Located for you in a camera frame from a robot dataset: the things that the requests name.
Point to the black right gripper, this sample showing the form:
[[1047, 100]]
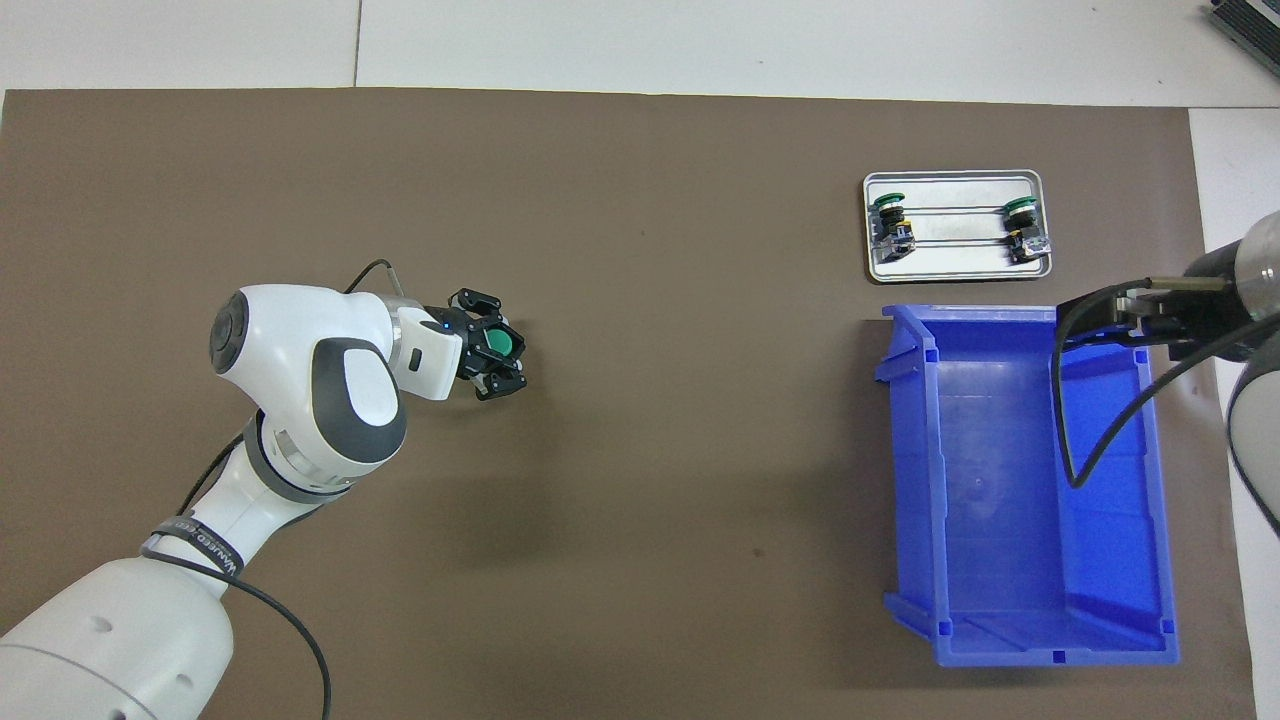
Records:
[[1205, 315]]

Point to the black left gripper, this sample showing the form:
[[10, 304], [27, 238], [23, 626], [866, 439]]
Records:
[[468, 345]]

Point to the green push button switch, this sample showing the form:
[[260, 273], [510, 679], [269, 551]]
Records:
[[897, 232], [1025, 240], [497, 343]]

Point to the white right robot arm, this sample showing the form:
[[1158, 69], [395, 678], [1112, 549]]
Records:
[[1262, 440]]

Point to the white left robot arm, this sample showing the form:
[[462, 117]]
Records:
[[300, 350]]

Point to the silver metal tray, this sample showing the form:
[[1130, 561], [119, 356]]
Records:
[[960, 270]]

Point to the thin metal tray rod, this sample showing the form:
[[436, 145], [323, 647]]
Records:
[[955, 243], [955, 209]]

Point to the blue plastic storage bin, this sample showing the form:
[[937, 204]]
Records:
[[1000, 500]]

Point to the brown table mat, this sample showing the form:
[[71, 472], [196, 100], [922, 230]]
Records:
[[700, 450]]

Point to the dark ribbed device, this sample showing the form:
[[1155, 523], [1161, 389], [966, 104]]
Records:
[[1250, 20]]

